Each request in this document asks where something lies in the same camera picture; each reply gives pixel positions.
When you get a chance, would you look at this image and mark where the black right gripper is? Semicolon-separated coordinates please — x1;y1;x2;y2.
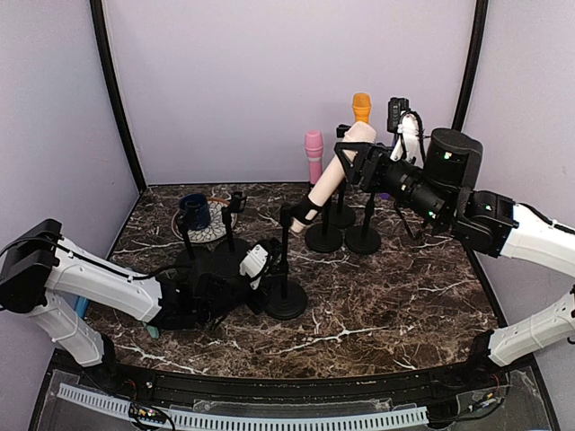
335;140;452;227

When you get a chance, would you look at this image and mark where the beige microphone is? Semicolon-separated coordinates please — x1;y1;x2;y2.
290;121;376;234

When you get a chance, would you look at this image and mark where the black stand of beige microphone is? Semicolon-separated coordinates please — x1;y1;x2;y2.
265;204;308;321

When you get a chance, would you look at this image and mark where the black stand of blue microphone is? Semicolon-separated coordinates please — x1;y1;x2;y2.
215;191;251;261

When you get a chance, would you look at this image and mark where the black stand of green microphone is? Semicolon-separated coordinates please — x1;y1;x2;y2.
175;209;210;273

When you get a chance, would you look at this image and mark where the green microphone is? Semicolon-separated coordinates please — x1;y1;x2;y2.
144;323;161;339

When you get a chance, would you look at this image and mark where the blue microphone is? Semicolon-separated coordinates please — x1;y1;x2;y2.
75;296;90;319

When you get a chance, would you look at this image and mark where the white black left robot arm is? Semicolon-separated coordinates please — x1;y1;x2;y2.
1;218;281;391

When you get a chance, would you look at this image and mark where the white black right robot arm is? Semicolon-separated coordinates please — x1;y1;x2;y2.
335;128;574;390

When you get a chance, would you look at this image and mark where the purple microphone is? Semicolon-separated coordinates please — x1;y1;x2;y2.
379;134;399;200

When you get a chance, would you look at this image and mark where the black stand of orange microphone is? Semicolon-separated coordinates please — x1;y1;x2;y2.
329;124;365;229

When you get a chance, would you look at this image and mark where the pink microphone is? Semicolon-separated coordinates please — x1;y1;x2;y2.
305;130;323;186

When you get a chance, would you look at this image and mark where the black stand of pink microphone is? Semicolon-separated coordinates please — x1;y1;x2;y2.
305;198;343;253

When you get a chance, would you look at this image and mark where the black stand of purple microphone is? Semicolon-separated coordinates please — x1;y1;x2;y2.
344;192;381;255

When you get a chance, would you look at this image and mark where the orange microphone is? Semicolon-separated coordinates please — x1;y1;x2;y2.
352;92;372;124

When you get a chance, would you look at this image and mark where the floral patterned saucer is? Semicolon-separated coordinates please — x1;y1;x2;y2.
171;198;238;244

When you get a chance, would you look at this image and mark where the dark blue mug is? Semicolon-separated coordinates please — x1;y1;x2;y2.
179;193;211;231

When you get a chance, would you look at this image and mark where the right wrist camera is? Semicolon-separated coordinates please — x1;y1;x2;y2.
386;97;410;134

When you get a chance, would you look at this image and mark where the black front rail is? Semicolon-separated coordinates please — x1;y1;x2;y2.
117;364;511;410

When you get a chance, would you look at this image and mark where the white slotted cable duct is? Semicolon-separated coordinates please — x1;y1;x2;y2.
57;382;429;430

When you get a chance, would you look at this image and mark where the black right corner post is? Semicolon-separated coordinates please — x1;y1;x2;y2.
452;0;489;131

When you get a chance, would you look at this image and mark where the black corner post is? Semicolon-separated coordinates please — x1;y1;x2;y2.
89;0;147;194
452;0;489;131

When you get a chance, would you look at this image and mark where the black left corner post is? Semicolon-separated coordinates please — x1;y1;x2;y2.
89;0;147;194

